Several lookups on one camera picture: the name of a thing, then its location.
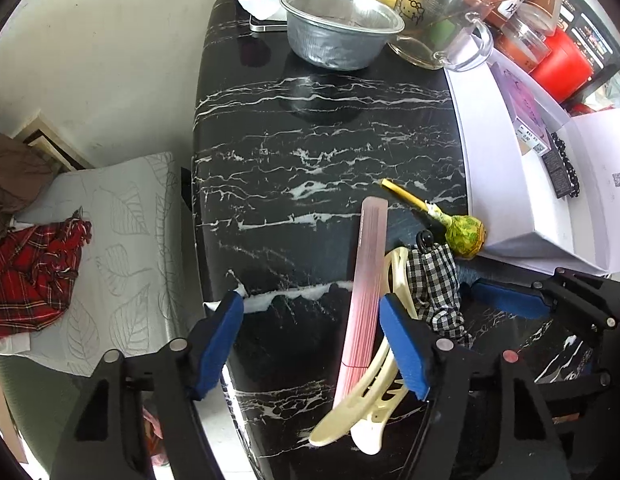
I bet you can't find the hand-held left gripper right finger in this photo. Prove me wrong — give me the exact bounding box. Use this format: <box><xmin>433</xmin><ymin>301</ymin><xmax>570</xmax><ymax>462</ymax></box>
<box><xmin>379</xmin><ymin>294</ymin><xmax>573</xmax><ymax>480</ymax></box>

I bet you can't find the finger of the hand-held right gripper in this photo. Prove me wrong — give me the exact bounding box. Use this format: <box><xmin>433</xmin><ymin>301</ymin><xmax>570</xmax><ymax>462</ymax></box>
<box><xmin>535</xmin><ymin>369</ymin><xmax>616</xmax><ymax>418</ymax></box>
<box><xmin>472</xmin><ymin>267</ymin><xmax>620</xmax><ymax>341</ymax></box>

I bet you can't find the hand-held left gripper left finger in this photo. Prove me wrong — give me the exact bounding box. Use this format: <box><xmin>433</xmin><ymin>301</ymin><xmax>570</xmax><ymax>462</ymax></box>
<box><xmin>48</xmin><ymin>290</ymin><xmax>245</xmax><ymax>480</ymax></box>

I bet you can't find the pink gold rectangular box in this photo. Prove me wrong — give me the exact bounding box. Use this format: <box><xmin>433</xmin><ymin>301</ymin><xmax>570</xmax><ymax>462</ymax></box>
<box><xmin>332</xmin><ymin>197</ymin><xmax>389</xmax><ymax>411</ymax></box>

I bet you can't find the black white gingham scrunchie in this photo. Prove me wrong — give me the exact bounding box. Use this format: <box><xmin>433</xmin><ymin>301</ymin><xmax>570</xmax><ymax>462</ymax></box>
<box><xmin>405</xmin><ymin>230</ymin><xmax>475</xmax><ymax>348</ymax></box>

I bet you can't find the green lollipop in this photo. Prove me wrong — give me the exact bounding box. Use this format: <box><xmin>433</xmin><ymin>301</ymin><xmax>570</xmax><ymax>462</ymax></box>
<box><xmin>381</xmin><ymin>178</ymin><xmax>487</xmax><ymax>261</ymax></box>

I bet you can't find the cream hair claw clip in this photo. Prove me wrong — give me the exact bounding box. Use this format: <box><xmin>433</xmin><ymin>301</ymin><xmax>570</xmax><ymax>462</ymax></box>
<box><xmin>309</xmin><ymin>246</ymin><xmax>421</xmax><ymax>456</ymax></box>

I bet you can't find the black polka dot hair tie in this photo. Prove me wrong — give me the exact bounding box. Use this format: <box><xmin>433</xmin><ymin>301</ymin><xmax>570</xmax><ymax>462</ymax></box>
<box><xmin>550</xmin><ymin>131</ymin><xmax>583</xmax><ymax>196</ymax></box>

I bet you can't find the white hinged gift box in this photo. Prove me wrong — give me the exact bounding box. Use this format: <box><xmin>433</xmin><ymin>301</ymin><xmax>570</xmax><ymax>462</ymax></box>
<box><xmin>442</xmin><ymin>57</ymin><xmax>620</xmax><ymax>276</ymax></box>

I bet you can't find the black slim box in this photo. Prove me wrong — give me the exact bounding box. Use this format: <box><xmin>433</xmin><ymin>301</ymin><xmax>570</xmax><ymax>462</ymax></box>
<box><xmin>540</xmin><ymin>132</ymin><xmax>572</xmax><ymax>199</ymax></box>

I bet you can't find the purple cosmetics box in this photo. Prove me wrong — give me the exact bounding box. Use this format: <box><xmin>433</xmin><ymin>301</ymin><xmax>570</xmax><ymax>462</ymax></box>
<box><xmin>490</xmin><ymin>60</ymin><xmax>552</xmax><ymax>158</ymax></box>

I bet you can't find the dark green seat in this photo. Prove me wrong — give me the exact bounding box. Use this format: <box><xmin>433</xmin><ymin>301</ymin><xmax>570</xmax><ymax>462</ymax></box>
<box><xmin>0</xmin><ymin>355</ymin><xmax>93</xmax><ymax>461</ymax></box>

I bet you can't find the red plaid blanket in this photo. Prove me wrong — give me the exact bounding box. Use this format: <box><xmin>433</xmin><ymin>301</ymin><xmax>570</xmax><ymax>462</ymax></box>
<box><xmin>0</xmin><ymin>220</ymin><xmax>93</xmax><ymax>343</ymax></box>

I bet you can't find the red canister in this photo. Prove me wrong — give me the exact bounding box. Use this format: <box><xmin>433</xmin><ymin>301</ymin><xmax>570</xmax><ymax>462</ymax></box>
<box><xmin>530</xmin><ymin>27</ymin><xmax>593</xmax><ymax>101</ymax></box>

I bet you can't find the short orange jar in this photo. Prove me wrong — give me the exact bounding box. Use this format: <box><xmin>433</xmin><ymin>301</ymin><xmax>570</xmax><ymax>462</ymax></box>
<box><xmin>492</xmin><ymin>17</ymin><xmax>553</xmax><ymax>73</ymax></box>

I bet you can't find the brown cloth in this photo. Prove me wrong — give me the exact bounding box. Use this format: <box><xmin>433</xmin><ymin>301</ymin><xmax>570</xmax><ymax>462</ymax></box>
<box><xmin>0</xmin><ymin>131</ymin><xmax>55</xmax><ymax>241</ymax></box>

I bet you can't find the black stand-up pouch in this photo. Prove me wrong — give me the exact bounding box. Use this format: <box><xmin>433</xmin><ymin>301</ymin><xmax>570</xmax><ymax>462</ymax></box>
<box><xmin>560</xmin><ymin>0</ymin><xmax>620</xmax><ymax>108</ymax></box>

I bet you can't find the clear glass mug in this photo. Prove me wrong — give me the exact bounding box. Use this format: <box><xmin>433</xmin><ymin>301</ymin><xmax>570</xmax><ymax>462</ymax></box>
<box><xmin>387</xmin><ymin>0</ymin><xmax>493</xmax><ymax>72</ymax></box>

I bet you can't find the metal bowl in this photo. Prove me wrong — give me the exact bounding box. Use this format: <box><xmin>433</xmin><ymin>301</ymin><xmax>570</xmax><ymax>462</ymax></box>
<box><xmin>279</xmin><ymin>0</ymin><xmax>405</xmax><ymax>71</ymax></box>

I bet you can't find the silver edged phone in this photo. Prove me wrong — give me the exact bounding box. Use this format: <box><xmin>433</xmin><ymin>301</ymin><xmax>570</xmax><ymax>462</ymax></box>
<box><xmin>249</xmin><ymin>12</ymin><xmax>291</xmax><ymax>34</ymax></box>

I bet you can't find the white tissue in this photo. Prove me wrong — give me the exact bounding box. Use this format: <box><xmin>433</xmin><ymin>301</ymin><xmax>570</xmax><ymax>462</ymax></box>
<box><xmin>238</xmin><ymin>0</ymin><xmax>287</xmax><ymax>23</ymax></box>

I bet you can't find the framed picture leaning on wall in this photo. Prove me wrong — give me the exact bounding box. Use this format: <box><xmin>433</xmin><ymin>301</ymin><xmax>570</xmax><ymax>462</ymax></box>
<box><xmin>12</xmin><ymin>112</ymin><xmax>95</xmax><ymax>173</ymax></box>

